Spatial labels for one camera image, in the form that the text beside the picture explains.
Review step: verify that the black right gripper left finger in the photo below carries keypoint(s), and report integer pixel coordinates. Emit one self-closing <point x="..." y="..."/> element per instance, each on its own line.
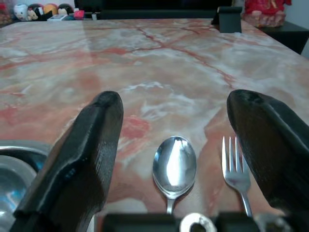
<point x="79" y="154"/>

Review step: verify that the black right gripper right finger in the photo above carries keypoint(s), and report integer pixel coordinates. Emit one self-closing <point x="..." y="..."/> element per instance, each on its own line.
<point x="275" y="145"/>

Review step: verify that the silver metal fork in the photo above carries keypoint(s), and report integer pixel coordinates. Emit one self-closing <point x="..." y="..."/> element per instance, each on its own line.
<point x="237" y="181"/>

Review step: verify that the silver metal plate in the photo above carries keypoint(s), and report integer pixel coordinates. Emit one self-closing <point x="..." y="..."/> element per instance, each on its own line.
<point x="14" y="174"/>

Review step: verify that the silver metal spoon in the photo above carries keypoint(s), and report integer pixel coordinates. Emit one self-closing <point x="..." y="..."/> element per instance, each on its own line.
<point x="175" y="164"/>

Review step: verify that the black side cabinet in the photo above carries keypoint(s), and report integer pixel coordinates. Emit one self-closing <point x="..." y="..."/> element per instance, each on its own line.
<point x="289" y="33"/>

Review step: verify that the red festive ornament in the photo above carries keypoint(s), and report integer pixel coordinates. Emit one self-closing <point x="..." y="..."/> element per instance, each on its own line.
<point x="264" y="12"/>

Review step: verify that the white flat box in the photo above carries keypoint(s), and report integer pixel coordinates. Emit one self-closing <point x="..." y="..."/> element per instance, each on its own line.
<point x="57" y="17"/>

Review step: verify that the pink small box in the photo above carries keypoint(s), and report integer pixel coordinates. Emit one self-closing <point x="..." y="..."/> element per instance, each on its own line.
<point x="79" y="15"/>

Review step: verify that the black-haired round doll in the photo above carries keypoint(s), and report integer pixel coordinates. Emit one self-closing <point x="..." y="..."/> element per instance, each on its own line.
<point x="65" y="9"/>

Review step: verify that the orange round doll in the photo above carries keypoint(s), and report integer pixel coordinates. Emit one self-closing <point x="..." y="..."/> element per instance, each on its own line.
<point x="50" y="9"/>

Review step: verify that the black-eared mouse plush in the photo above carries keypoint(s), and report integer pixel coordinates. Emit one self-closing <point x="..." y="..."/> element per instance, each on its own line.
<point x="35" y="12"/>

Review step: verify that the white round figurine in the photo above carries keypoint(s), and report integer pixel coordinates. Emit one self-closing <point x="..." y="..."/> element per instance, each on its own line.
<point x="20" y="11"/>

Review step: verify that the clear snack jar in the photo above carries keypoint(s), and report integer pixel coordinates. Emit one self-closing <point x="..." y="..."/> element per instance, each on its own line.
<point x="4" y="15"/>

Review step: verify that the large black furniture panel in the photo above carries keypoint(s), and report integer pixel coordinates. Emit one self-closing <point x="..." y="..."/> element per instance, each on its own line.
<point x="149" y="8"/>

